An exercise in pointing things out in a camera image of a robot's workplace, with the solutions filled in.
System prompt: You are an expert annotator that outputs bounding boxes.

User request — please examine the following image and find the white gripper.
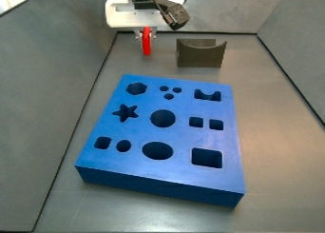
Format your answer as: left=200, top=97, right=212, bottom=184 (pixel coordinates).
left=106, top=0, right=188, bottom=41

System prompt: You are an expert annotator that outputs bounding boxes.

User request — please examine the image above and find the red square-circle object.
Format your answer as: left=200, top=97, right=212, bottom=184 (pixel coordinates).
left=142, top=27, right=151, bottom=55

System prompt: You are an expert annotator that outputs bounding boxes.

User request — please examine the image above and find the black curved fixture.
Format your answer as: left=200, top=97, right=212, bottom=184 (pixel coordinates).
left=177, top=38, right=228, bottom=68

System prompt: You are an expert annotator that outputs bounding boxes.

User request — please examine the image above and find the blue foam shape block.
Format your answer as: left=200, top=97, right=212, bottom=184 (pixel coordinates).
left=75, top=74, right=246, bottom=207

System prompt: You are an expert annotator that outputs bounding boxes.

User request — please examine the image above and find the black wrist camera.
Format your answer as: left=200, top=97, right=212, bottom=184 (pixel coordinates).
left=158, top=0, right=190, bottom=30

